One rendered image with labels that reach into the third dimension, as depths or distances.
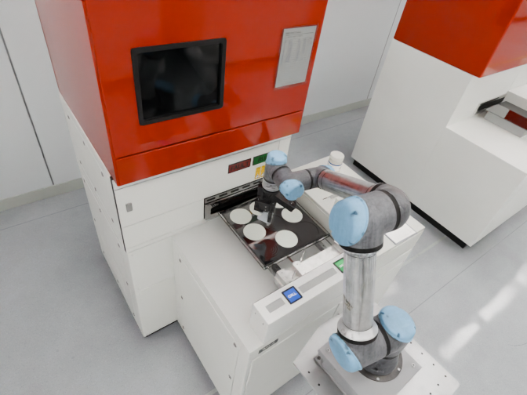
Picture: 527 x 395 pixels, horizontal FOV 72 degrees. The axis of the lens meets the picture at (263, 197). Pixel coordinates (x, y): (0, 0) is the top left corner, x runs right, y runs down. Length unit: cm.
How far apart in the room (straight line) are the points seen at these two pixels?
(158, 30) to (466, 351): 248
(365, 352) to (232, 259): 71
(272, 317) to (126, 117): 79
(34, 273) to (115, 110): 178
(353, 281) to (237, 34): 82
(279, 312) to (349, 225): 52
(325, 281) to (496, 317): 185
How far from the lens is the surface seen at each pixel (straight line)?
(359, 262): 98
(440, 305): 290
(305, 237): 162
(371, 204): 93
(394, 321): 122
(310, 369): 140
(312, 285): 140
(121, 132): 120
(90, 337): 241
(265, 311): 131
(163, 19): 112
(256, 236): 158
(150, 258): 173
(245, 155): 159
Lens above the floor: 208
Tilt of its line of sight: 42 degrees down
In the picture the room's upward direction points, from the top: 10 degrees clockwise
